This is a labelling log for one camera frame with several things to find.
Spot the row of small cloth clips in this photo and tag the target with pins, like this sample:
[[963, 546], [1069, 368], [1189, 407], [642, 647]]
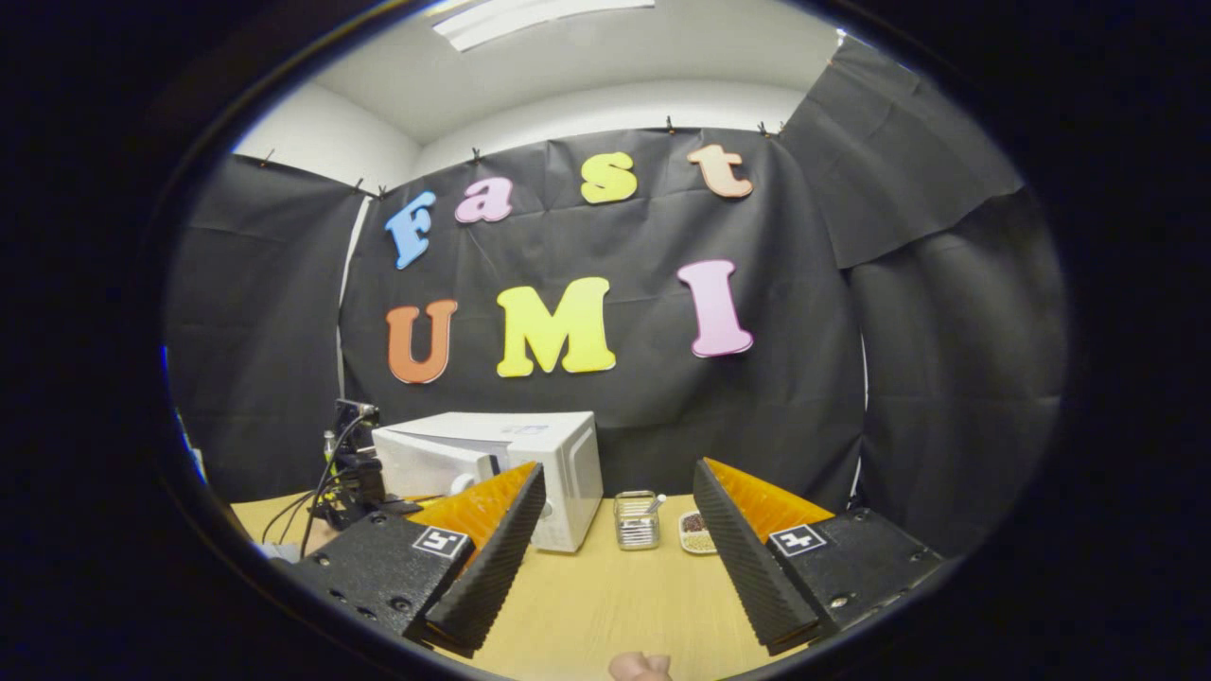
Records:
[[476, 154]]

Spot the white microwave oven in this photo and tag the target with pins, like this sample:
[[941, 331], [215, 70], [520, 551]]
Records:
[[568, 454]]

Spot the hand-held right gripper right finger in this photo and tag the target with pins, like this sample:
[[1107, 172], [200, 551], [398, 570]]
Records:
[[743, 558]]

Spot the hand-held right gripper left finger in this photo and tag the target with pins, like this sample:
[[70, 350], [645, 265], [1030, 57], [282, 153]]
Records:
[[501, 558]]

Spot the clear glass jar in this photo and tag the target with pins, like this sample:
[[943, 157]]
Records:
[[637, 522]]

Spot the black backdrop cloth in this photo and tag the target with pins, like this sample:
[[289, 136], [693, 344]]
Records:
[[899, 331]]

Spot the white divided dish with grains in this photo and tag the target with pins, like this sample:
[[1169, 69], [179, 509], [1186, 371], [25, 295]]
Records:
[[695, 534]]

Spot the long ceiling light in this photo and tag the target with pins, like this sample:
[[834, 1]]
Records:
[[530, 19]]

